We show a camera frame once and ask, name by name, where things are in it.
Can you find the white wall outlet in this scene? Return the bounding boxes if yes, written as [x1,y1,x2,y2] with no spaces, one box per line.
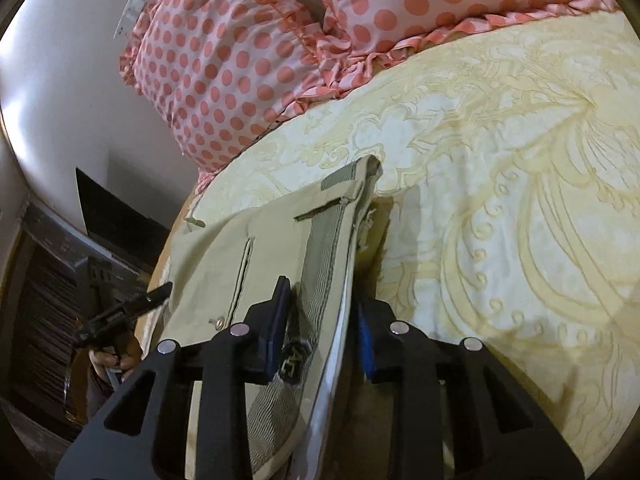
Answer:
[113,0,145,40]

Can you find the dark wooden cabinet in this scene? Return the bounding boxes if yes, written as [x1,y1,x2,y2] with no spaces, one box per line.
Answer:
[0,230,98,443]

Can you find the beige pants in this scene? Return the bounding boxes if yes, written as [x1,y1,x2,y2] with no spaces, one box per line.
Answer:
[159,154,384,480]

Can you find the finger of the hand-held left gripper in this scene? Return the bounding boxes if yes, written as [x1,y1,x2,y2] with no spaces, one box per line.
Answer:
[120,281,174,313]

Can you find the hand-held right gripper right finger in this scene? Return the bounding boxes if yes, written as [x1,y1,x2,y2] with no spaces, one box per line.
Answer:
[355,299,586,480]

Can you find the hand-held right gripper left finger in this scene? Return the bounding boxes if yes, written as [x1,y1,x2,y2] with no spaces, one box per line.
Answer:
[55,276,292,480]

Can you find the person's left hand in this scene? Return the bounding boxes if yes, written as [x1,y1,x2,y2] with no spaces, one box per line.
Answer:
[89,337,145,386]

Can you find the yellow patterned bedspread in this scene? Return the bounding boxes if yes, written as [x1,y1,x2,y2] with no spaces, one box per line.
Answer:
[150,9,640,463]

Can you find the black flat panel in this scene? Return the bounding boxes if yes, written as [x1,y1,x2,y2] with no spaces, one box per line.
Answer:
[75,167,172,267]

